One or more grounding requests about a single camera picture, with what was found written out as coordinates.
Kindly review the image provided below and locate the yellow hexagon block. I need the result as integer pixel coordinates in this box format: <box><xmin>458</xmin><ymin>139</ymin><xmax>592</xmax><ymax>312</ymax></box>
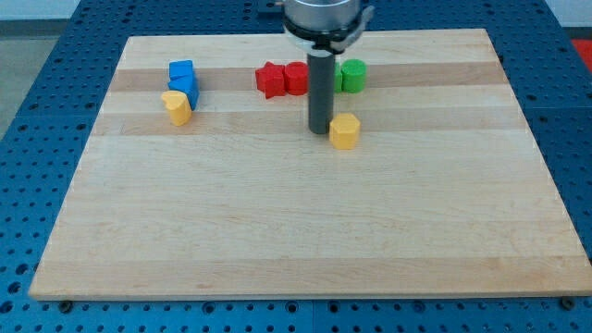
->
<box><xmin>329</xmin><ymin>113</ymin><xmax>361</xmax><ymax>150</ymax></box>

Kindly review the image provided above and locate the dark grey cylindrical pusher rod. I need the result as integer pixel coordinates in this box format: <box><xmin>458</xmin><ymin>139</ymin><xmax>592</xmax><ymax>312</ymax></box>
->
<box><xmin>307</xmin><ymin>55</ymin><xmax>336</xmax><ymax>134</ymax></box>

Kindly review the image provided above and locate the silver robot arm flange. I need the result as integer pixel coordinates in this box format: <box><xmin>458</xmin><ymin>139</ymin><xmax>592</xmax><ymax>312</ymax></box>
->
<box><xmin>282</xmin><ymin>0</ymin><xmax>375</xmax><ymax>57</ymax></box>

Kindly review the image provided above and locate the red star block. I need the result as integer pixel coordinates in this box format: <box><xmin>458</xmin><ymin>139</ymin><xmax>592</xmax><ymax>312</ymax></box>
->
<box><xmin>255</xmin><ymin>62</ymin><xmax>286</xmax><ymax>99</ymax></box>

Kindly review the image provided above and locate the red cylinder block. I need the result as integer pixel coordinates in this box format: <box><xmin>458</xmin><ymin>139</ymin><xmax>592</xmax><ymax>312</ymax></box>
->
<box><xmin>284</xmin><ymin>62</ymin><xmax>308</xmax><ymax>95</ymax></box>

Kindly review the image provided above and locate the green block behind rod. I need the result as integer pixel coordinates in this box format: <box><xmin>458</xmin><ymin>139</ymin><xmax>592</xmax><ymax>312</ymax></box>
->
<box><xmin>334</xmin><ymin>62</ymin><xmax>343</xmax><ymax>93</ymax></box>

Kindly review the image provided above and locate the green cylinder block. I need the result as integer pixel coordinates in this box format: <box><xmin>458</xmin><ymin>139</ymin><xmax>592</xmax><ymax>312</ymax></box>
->
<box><xmin>341</xmin><ymin>59</ymin><xmax>367</xmax><ymax>93</ymax></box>

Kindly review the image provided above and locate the yellow heart block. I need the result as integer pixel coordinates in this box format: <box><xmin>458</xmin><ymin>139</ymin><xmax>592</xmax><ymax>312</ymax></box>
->
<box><xmin>161</xmin><ymin>91</ymin><xmax>192</xmax><ymax>127</ymax></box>

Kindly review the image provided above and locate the blue triangular block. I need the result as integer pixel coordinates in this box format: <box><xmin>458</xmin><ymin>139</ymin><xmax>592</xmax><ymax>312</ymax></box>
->
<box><xmin>167</xmin><ymin>76</ymin><xmax>199</xmax><ymax>110</ymax></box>

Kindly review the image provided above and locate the light wooden board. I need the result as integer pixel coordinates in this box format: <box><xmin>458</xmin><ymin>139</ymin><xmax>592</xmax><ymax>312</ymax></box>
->
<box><xmin>30</xmin><ymin>29</ymin><xmax>591</xmax><ymax>301</ymax></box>

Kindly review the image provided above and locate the blue cube block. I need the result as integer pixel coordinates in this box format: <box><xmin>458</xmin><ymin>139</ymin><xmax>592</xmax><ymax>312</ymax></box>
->
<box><xmin>168</xmin><ymin>59</ymin><xmax>193</xmax><ymax>80</ymax></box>

